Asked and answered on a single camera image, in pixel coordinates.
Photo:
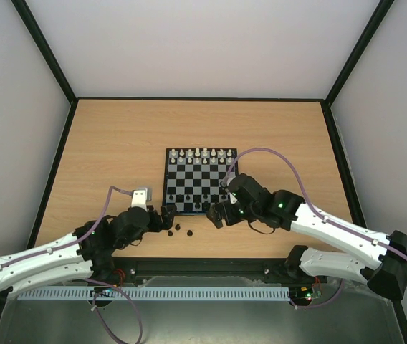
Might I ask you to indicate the black and silver chessboard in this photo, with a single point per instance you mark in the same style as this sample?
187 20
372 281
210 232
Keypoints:
196 179

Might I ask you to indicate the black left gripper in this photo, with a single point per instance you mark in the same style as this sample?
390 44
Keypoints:
168 221

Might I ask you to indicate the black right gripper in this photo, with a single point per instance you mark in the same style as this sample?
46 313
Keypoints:
227 211

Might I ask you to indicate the black aluminium front rail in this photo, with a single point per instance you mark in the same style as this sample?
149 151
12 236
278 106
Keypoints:
268 270

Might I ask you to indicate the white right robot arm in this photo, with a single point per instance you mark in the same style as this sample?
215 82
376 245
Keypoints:
375 259

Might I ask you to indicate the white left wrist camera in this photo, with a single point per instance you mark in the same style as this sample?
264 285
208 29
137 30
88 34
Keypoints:
141 197

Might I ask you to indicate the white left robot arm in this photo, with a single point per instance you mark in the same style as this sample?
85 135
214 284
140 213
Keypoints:
86 253

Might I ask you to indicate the light blue cable duct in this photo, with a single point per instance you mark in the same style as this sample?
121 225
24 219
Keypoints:
274 294

